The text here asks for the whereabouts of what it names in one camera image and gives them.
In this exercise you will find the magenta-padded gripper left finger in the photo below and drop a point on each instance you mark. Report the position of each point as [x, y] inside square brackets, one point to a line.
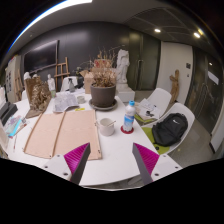
[76, 159]

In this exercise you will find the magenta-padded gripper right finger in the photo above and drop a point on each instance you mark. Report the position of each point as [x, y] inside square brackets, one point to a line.
[146, 159]

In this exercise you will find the white bottle with blue cap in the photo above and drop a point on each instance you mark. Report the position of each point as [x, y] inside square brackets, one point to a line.
[129, 116]

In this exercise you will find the tan wooden drawing board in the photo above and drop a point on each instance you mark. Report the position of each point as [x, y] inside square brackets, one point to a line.
[66, 133]

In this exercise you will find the black backpack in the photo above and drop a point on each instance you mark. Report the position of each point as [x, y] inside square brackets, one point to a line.
[170, 129]

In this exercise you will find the white mug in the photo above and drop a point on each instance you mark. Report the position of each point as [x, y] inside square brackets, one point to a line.
[106, 128]

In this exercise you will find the small yellow strip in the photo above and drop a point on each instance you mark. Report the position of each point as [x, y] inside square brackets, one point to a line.
[79, 109]

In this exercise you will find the stack of papers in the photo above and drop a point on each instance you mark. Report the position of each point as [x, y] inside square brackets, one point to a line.
[148, 108]

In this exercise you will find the small white cup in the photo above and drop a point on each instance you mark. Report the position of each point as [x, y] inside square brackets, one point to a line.
[81, 99]

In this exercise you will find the white chair with green cushion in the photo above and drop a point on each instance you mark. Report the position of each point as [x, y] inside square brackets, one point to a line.
[185, 111]
[161, 96]

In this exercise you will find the dried plant in dark pot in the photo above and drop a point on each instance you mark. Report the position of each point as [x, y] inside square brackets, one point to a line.
[102, 96]

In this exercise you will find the colourful printed book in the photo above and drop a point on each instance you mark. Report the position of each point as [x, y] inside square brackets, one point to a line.
[15, 126]

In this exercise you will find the grey spray bottle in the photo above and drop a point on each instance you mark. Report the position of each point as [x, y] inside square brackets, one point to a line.
[71, 86]

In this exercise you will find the plain white chair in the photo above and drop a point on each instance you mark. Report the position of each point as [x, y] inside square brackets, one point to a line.
[65, 83]

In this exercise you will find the cardboard box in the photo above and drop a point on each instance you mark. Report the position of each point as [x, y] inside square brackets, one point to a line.
[87, 81]

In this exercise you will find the wooden figure sculpture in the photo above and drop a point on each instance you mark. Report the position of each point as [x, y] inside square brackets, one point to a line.
[174, 85]

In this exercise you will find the small white figurine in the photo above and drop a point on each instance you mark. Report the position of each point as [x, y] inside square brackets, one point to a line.
[51, 82]

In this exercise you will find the black boxes stack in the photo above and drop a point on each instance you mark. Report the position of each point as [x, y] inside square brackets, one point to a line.
[7, 111]

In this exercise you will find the wooden easel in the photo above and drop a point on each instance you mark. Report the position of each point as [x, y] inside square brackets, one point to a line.
[62, 71]

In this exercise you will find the white plaster torso statue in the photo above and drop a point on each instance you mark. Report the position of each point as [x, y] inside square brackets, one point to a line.
[122, 66]

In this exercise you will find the white plaster bust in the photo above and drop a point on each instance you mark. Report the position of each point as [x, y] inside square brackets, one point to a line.
[26, 76]

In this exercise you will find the white cabinet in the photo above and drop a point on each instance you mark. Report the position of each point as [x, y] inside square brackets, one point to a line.
[12, 76]

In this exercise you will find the white statue pedestal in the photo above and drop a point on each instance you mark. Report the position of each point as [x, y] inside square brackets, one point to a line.
[126, 94]

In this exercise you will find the black wall screen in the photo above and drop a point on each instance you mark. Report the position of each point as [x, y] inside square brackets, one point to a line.
[41, 55]

